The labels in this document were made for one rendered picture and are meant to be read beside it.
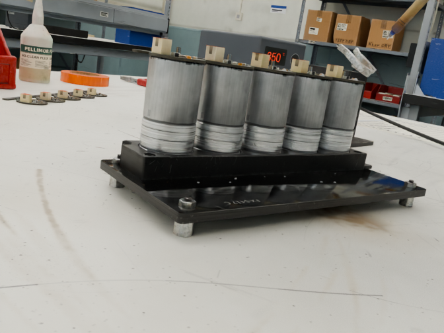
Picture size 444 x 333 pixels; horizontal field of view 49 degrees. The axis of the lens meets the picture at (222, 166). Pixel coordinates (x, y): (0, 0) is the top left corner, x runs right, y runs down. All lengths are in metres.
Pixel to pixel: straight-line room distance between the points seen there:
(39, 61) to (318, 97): 0.39
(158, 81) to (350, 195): 0.10
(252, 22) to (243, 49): 4.98
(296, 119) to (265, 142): 0.03
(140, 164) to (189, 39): 6.12
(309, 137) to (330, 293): 0.12
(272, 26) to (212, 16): 0.87
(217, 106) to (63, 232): 0.09
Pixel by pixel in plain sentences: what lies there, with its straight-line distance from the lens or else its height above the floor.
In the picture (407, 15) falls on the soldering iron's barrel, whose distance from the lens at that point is 0.45.
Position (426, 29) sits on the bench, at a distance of 2.23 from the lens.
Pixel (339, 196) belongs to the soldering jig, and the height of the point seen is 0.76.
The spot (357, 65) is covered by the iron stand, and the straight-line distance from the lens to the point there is 0.45.
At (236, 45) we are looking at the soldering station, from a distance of 0.81.
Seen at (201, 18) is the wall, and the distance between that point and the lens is 6.24.
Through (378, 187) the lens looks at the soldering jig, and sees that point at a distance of 0.26.
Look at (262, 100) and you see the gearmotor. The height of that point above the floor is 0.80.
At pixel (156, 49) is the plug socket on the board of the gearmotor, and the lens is 0.21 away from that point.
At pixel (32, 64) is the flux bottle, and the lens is 0.58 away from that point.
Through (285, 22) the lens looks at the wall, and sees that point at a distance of 5.55.
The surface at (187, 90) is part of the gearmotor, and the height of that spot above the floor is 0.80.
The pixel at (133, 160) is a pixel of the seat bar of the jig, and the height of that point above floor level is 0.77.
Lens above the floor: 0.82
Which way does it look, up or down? 14 degrees down
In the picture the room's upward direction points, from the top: 9 degrees clockwise
